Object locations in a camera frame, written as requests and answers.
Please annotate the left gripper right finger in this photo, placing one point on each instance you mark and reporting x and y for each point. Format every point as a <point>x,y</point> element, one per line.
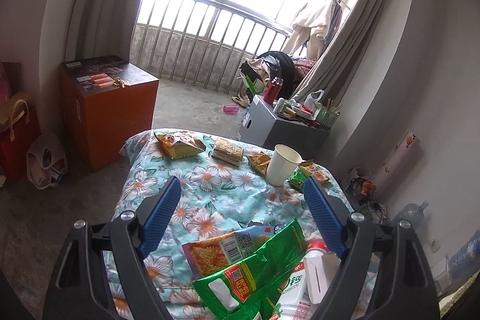
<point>403,286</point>

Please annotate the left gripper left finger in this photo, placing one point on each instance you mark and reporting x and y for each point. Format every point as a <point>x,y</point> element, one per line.
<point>78,287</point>

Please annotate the white plastic bottle red cap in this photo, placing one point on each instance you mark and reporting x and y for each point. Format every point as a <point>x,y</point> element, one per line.
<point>294,302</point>

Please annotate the orange noodle packet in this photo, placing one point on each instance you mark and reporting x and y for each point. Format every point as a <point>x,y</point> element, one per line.
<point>209,256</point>

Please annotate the green snack wrapper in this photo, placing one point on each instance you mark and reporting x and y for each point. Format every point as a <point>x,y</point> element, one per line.
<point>251,287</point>

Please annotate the grey cable packaging box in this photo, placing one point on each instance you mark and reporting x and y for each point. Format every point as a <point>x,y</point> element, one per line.
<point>320,269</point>

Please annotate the large clear water jug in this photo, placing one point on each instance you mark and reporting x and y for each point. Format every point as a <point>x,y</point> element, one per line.
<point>413,213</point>

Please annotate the white plastic bag on floor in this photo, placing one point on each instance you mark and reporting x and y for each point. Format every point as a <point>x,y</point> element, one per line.
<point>46,161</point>

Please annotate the small green tea packet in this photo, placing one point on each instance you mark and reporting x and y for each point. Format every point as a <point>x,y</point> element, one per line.
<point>296,181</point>

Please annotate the orange white snack packet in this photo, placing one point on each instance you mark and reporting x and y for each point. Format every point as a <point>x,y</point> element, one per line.
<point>310,168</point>

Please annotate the red paper shopping bag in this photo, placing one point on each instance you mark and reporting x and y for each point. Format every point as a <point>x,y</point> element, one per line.
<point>19,129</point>

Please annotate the yellow orange snack bag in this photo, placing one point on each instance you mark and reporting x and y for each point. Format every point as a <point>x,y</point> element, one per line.
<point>179,144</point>

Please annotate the white paper cup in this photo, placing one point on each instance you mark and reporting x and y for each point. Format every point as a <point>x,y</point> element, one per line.
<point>283,163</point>

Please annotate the floral blue quilt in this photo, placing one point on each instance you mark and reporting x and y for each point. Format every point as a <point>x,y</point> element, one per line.
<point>217,198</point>

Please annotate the green plastic basket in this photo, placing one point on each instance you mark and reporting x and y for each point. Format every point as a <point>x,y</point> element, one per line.
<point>325,118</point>

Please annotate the orange cardboard box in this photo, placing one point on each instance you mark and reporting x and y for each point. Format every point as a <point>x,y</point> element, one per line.
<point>105,101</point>

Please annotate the small orange snack packet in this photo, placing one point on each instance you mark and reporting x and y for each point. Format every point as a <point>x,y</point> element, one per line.
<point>259,162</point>

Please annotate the cracker sandwich packet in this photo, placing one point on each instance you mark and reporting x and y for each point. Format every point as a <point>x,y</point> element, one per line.
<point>228,152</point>

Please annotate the grey storage box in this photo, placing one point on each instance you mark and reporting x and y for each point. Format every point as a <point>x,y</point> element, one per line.
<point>262,127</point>

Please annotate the right grey curtain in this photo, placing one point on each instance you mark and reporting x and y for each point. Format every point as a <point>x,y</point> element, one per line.
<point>337,66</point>

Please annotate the red thermos bottle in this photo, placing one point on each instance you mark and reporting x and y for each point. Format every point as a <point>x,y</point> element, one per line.
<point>273,88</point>

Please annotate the black backpack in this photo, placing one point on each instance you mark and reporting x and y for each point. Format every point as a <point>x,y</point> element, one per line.
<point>280,65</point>

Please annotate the metal window railing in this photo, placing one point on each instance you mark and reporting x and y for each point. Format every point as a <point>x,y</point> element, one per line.
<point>200,42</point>

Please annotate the cream padded jacket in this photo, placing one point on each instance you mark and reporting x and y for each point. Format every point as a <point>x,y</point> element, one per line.
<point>311,25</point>

